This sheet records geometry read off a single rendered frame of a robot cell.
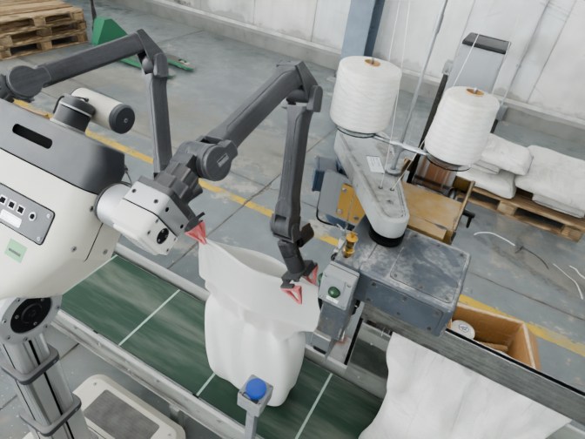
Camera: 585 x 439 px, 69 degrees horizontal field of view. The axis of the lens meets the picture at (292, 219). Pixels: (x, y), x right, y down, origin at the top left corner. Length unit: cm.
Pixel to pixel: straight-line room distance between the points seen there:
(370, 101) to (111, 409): 156
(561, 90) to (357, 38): 250
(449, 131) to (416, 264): 32
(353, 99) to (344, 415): 126
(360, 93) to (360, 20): 479
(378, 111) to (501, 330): 195
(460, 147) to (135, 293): 165
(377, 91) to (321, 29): 552
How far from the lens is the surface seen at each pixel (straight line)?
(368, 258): 105
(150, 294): 221
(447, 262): 113
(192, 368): 194
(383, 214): 106
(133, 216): 86
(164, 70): 146
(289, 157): 120
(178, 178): 90
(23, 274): 103
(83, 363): 251
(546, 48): 602
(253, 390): 134
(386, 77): 112
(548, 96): 614
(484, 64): 127
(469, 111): 108
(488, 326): 281
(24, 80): 134
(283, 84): 112
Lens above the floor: 202
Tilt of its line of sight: 38 degrees down
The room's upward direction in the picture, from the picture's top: 9 degrees clockwise
